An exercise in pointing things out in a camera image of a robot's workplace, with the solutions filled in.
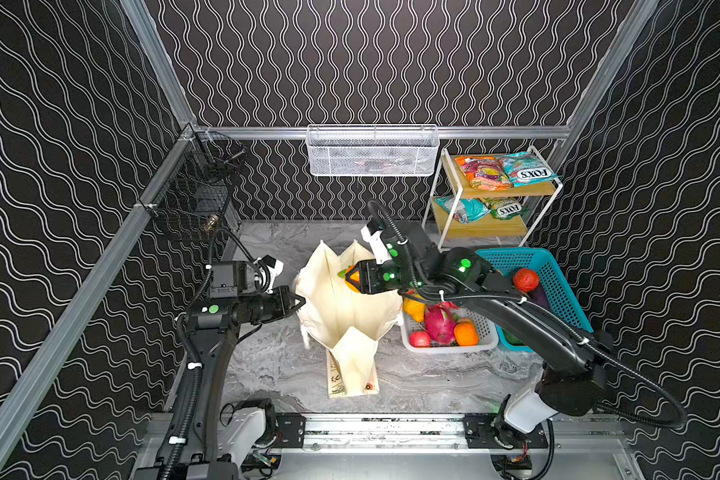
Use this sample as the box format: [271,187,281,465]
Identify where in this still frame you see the floral canvas grocery bag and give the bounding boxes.
[293,242,403,398]

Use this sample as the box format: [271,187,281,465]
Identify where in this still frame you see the orange fruit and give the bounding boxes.
[453,320,480,347]

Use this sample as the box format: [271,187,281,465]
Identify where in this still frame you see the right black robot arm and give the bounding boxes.
[340,242,688,449]

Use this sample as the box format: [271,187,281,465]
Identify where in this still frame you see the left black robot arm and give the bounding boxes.
[133,286,306,479]

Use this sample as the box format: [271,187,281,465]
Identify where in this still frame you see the teal snack bag lower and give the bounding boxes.
[434,195,491,224]

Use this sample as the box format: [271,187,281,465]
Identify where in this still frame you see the green Fox's bag lower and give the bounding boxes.
[485,198,526,221]

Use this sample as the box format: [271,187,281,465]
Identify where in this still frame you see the orange candy bag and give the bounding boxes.
[455,155,512,191]

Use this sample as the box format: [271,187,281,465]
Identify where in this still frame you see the teal Fox's candy bag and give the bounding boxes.
[499,152,558,187]

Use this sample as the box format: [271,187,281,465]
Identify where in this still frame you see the pink dragon fruit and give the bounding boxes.
[424,305,456,346]

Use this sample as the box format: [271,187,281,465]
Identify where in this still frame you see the red apple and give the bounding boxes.
[408,331,432,348]

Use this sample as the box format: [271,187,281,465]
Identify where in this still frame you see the white wooden two-tier shelf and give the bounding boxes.
[421,149,563,248]

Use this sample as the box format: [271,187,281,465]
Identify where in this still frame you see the white plastic fruit basket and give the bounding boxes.
[399,248,500,355]

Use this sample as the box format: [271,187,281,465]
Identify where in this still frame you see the red tomato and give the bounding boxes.
[512,268,540,293]

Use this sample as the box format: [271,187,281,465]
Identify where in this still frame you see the teal plastic vegetable basket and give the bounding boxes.
[467,247,594,375]

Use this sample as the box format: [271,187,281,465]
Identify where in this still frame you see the purple eggplant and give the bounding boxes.
[528,285,552,311]

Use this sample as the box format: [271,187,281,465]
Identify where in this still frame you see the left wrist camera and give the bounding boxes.
[254,255,284,293]

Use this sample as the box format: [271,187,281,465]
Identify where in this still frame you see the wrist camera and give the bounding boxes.
[254,255,284,293]
[361,220,392,264]

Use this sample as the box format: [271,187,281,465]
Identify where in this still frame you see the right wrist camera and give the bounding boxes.
[361,220,392,264]

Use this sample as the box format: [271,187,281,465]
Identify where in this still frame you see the white wire wall basket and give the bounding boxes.
[305,124,440,177]

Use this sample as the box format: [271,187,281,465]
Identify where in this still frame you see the black wire wall basket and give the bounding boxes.
[146,130,249,243]

